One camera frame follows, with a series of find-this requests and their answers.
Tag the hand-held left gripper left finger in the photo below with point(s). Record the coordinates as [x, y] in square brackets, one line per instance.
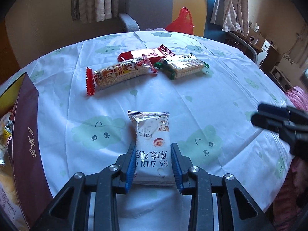
[131, 170]

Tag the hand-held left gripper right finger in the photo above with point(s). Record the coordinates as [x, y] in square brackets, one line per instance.
[175, 170]

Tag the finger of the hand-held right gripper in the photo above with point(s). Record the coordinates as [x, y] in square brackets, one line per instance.
[267, 121]
[274, 110]

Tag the small white silver snack packet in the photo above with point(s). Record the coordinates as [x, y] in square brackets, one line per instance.
[151, 134]

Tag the red-ended rice cracker packet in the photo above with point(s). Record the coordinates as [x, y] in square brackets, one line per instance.
[120, 73]

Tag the green-ended biscuit packet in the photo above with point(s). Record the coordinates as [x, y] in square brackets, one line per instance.
[185, 66]

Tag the long red snack packet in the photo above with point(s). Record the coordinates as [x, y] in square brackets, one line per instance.
[149, 54]

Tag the pile of assorted snack packets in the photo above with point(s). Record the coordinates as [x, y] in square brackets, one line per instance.
[6, 134]

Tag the person's right forearm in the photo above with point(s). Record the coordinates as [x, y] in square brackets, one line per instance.
[300, 180]

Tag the pink quilted blanket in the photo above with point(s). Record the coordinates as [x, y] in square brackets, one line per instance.
[299, 97]

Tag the white storage shelf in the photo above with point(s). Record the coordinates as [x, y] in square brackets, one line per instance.
[288, 67]

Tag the white cloud-print tablecloth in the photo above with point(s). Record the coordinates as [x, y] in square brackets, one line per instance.
[216, 96]

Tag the wooden cabinet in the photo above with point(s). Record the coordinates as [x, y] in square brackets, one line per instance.
[273, 53]

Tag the white box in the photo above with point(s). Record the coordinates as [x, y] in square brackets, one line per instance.
[262, 51]

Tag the dark red cloth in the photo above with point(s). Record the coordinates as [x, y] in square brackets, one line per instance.
[285, 197]

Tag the patterned beige curtain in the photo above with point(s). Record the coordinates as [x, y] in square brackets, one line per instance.
[235, 4]
[96, 0]

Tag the red plastic bag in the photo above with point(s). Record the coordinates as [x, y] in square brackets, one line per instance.
[180, 22]

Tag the pink cloth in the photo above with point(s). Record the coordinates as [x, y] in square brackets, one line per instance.
[156, 29]

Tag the grey yellow blue armchair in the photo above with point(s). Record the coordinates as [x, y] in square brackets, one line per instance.
[149, 2]

